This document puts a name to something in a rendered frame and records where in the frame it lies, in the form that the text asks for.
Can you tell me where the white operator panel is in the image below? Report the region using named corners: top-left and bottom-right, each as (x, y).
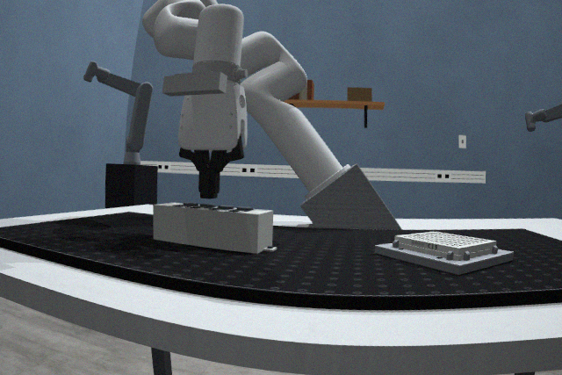
top-left (153, 202), bottom-right (277, 254)

